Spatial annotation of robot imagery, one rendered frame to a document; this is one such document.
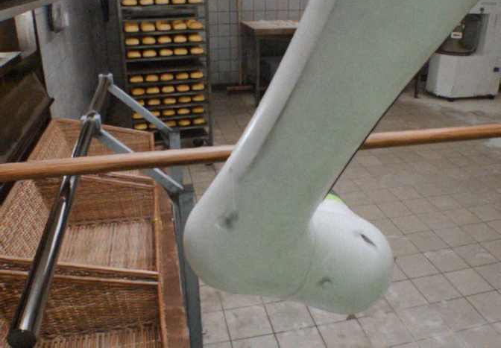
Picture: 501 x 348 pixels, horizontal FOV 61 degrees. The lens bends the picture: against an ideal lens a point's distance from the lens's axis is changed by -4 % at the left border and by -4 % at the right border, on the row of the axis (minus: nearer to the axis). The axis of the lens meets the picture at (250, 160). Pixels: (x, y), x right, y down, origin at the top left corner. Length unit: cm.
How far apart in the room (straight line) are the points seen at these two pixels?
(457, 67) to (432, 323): 411
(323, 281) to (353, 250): 4
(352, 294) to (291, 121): 21
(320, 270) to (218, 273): 10
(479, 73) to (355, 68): 586
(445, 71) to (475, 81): 43
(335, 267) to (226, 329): 171
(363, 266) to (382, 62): 23
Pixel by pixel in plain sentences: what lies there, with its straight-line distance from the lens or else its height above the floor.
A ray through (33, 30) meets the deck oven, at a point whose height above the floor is 126.
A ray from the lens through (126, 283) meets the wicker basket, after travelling 123.
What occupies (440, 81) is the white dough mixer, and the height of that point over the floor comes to 25.
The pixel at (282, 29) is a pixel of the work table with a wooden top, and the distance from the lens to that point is 508.
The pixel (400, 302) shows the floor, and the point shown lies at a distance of 237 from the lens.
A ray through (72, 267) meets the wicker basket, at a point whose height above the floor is 78.
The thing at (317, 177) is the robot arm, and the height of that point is 135.
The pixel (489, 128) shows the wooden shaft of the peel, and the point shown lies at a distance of 102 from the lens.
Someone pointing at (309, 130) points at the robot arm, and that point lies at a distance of 33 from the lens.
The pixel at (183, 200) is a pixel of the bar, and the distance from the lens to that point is 121.
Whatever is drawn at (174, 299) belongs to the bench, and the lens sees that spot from 142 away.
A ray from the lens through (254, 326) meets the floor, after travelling 215.
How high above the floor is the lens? 150
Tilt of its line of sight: 23 degrees down
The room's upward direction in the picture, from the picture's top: straight up
